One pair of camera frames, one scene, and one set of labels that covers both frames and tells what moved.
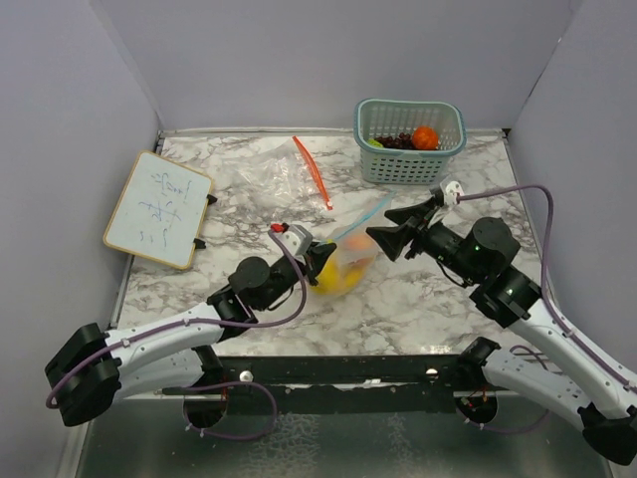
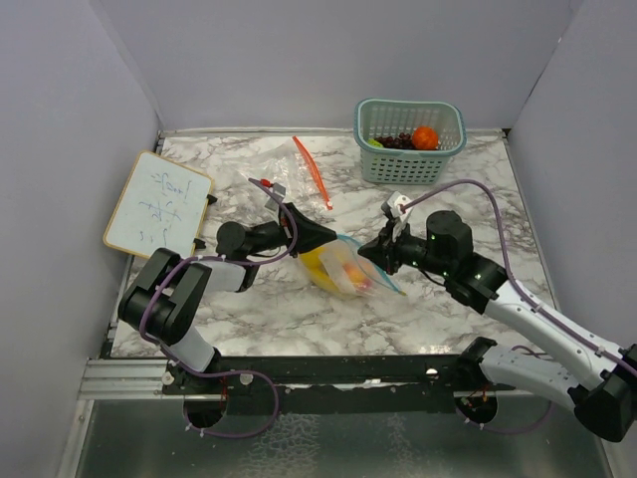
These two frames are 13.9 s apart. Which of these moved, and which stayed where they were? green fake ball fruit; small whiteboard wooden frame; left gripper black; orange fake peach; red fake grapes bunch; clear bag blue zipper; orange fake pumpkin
Moved: orange fake peach; left gripper black; clear bag blue zipper
Stayed: small whiteboard wooden frame; red fake grapes bunch; orange fake pumpkin; green fake ball fruit
